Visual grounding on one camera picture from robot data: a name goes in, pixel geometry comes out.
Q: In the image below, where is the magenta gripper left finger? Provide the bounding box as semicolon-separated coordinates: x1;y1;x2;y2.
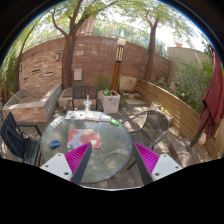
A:
41;143;92;185

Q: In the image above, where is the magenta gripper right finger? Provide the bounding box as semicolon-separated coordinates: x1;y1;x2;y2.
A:
133;142;182;185

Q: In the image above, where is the blue computer mouse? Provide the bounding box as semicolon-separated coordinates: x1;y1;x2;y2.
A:
49;140;60;149

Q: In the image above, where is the floral mouse pad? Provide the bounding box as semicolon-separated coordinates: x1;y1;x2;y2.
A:
67;129;101;149

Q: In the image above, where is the wicker metal chair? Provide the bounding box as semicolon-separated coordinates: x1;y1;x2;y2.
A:
121;109;171;170

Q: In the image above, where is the round glass patio table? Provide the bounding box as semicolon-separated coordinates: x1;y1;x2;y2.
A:
41;116;132;184

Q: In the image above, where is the remote control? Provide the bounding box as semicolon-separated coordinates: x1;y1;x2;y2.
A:
49;116;64;128

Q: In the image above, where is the open book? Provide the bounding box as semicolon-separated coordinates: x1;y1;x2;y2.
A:
66;111;101;121

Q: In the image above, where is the wooden slat fence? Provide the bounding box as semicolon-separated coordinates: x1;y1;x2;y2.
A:
134;77;221;160

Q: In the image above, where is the green can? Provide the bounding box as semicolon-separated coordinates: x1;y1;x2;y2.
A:
110;119;120;126

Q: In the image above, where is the black chair left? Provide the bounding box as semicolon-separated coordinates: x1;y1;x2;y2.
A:
0;112;41;167

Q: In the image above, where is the plastic cup with straw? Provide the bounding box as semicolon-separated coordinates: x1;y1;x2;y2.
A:
84;95;92;113

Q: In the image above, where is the stone raised planter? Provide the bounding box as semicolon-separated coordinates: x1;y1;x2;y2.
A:
2;84;62;122

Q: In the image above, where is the dark wooden chair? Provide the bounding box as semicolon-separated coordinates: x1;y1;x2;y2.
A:
63;85;104;113

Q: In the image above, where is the white square planter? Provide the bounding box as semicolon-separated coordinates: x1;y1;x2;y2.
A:
100;90;120;114

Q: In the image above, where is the red folded umbrella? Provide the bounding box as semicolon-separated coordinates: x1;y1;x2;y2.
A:
190;47;224;147

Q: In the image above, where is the left tree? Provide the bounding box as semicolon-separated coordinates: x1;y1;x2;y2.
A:
19;0;118;90

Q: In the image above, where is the tree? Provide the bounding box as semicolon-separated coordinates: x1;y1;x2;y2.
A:
19;0;118;90
121;0;195;81

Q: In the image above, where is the right tree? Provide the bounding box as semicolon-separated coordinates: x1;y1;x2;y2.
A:
121;0;195;81

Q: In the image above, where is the white wall box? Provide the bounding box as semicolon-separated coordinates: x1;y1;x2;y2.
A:
74;69;82;81

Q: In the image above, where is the wooden lamp post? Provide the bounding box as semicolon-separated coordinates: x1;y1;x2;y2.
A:
111;39;126;91

